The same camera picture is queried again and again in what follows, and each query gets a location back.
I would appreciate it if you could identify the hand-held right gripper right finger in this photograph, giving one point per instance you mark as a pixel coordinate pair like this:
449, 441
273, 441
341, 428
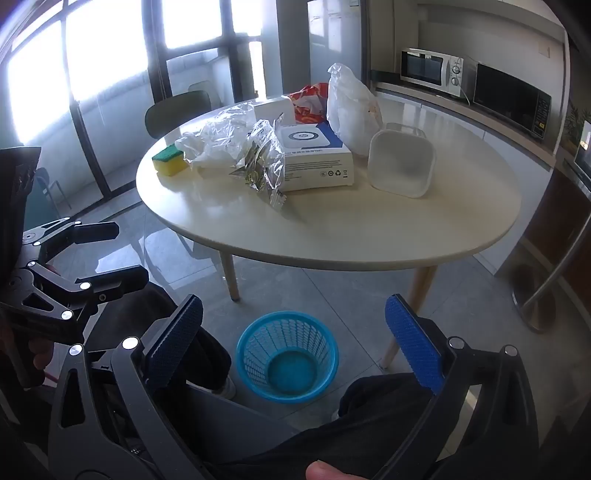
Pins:
413, 341

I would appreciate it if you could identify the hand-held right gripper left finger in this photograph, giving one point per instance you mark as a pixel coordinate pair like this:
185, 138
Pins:
178, 341

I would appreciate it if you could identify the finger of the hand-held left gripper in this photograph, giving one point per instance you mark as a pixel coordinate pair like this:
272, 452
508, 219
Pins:
115, 284
92, 230

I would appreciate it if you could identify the blue plastic mesh basket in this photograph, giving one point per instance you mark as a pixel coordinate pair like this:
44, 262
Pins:
286, 369

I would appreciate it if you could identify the silver foil wrapper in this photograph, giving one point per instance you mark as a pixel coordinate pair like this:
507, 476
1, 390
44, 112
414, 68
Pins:
258, 166

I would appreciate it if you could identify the white plastic bag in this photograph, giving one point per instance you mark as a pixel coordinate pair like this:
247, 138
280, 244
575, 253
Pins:
351, 110

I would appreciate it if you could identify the red snack bag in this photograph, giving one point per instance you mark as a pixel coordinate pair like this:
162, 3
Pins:
309, 106

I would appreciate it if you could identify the person's left hand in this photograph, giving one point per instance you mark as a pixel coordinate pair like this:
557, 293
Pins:
40, 355

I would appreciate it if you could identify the person's right hand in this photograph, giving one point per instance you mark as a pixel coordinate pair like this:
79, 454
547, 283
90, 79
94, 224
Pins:
332, 471

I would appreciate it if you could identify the person's left white shoe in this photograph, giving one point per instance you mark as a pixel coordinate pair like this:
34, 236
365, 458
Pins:
226, 388

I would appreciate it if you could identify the person's white shoe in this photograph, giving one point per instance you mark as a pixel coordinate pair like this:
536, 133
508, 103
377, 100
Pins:
337, 410
226, 388

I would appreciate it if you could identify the yellow green sponge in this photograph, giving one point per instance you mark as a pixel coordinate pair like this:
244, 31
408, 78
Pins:
168, 164

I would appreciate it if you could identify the person's right white shoe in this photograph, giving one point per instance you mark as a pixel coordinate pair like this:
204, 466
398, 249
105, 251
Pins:
337, 410

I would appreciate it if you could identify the grey chair seat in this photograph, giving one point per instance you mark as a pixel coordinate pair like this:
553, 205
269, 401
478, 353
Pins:
240, 424

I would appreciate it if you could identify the round table with wooden legs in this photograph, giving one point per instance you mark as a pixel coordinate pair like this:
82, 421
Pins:
369, 230

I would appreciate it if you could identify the green chair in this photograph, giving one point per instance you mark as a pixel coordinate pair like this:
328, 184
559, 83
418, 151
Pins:
175, 110

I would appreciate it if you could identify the crumpled clear plastic bag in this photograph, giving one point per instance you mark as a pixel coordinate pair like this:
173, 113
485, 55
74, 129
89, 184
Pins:
212, 138

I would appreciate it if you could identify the metal bar stool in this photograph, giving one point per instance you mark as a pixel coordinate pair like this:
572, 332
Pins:
561, 267

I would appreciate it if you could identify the white square plastic tub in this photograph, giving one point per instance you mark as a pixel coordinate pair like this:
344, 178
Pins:
401, 161

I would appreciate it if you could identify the white and blue box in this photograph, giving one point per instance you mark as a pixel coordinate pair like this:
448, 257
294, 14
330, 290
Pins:
318, 170

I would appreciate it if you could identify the small white box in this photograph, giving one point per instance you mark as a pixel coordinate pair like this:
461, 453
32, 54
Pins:
272, 110

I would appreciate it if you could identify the black microwave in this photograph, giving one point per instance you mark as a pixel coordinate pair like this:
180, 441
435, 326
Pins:
508, 99

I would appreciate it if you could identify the green plant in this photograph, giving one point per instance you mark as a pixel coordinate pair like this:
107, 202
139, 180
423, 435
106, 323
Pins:
572, 124

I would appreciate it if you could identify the white microwave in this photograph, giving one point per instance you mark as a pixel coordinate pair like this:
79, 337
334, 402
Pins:
429, 69

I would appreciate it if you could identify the white refrigerator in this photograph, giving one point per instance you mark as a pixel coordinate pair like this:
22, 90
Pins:
337, 41

